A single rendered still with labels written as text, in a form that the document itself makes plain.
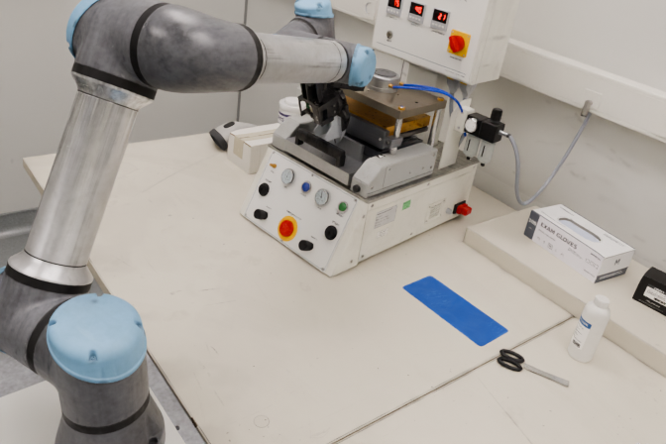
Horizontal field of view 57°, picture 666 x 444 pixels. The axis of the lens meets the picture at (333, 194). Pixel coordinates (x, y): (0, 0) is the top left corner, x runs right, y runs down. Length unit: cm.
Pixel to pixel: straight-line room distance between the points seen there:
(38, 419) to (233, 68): 60
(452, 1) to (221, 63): 83
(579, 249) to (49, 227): 116
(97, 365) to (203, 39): 43
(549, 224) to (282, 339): 75
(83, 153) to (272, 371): 52
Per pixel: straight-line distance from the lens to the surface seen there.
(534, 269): 156
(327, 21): 128
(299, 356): 120
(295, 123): 155
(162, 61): 83
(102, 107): 90
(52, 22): 271
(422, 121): 154
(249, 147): 179
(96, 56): 90
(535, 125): 186
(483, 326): 139
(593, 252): 157
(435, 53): 159
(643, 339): 147
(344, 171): 139
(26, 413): 110
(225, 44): 84
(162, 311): 128
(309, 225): 145
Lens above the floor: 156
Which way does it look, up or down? 27 degrees down
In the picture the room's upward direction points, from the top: 9 degrees clockwise
